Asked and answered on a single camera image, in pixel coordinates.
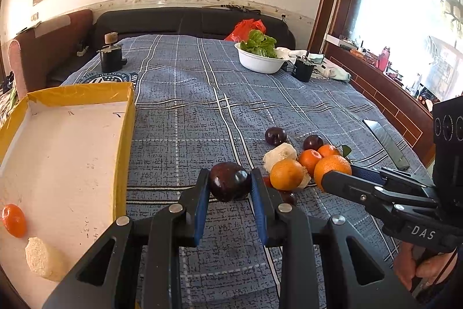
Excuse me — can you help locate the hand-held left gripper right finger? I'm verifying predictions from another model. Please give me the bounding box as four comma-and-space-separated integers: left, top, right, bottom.
251, 169, 422, 309

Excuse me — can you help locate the person's right hand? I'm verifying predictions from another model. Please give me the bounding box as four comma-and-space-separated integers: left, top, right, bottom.
394, 244, 456, 291

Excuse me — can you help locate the yellow cardboard box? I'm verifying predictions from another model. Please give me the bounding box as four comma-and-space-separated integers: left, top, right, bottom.
0, 82, 136, 295

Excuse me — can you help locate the white bowl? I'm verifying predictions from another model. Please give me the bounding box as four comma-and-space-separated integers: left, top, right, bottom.
234, 42, 286, 74

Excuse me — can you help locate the black cylindrical canister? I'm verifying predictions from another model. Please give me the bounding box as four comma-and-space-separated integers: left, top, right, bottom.
293, 56, 315, 83

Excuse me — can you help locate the red bottle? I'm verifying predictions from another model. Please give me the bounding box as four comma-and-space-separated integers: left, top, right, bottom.
378, 46, 391, 70

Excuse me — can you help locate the brown wooden window ledge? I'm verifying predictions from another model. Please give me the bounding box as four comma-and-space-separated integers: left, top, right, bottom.
324, 41, 436, 161

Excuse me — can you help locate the small orange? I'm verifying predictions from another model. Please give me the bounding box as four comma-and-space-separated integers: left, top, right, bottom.
313, 155, 352, 193
297, 149, 323, 176
2, 204, 27, 238
269, 159, 306, 191

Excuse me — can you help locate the blue plaid blanket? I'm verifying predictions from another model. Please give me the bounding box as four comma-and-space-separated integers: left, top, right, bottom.
60, 34, 436, 309

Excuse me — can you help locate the black device with knob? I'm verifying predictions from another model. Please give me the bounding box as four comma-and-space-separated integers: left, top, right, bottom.
96, 32, 128, 72

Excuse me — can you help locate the green lettuce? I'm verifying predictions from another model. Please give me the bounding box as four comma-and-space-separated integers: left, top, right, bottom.
240, 29, 278, 59

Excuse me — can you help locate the black padded headboard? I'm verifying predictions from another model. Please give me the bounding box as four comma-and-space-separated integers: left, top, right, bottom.
92, 7, 295, 49

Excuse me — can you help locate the pale sugarcane chunk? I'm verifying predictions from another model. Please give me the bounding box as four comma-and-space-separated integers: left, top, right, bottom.
297, 169, 312, 190
25, 237, 66, 282
262, 142, 299, 173

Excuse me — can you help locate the orange with green leaf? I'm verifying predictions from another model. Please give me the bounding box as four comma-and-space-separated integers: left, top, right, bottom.
317, 144, 352, 161

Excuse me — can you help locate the brown padded chair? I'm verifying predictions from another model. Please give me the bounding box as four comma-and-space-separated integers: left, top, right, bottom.
8, 8, 95, 101

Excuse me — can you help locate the white crumpled cloth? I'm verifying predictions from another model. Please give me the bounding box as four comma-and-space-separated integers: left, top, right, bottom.
277, 47, 352, 82

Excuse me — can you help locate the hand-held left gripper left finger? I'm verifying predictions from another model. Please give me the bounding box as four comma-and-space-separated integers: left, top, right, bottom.
41, 169, 211, 309

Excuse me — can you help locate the red plastic bag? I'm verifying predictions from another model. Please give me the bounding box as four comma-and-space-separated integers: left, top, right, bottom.
224, 19, 267, 42

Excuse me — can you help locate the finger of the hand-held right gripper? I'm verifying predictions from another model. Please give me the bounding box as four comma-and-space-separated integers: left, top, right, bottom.
349, 164, 435, 192
320, 169, 440, 219

